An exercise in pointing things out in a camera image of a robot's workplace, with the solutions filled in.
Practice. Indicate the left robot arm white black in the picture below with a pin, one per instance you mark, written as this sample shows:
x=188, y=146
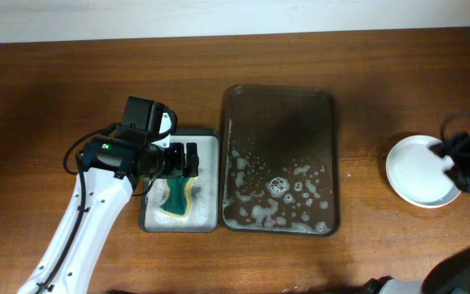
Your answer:
x=108, y=172

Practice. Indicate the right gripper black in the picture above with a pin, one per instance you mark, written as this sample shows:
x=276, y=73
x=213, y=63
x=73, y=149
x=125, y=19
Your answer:
x=461, y=154

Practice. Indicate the pale green plate top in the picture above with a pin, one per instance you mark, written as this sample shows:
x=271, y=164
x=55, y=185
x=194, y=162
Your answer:
x=417, y=175

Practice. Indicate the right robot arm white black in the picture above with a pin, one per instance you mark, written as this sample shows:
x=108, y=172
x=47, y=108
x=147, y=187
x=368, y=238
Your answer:
x=451, y=276

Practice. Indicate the green yellow sponge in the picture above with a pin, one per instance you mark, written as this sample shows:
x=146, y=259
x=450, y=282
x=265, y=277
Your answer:
x=178, y=199

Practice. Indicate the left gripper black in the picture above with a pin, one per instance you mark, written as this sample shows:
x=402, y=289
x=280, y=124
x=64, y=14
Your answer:
x=178, y=153

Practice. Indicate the small black soapy tray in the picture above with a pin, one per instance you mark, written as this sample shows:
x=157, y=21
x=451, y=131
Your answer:
x=206, y=204

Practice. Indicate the large brown serving tray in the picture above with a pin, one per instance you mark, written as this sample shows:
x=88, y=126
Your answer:
x=280, y=161

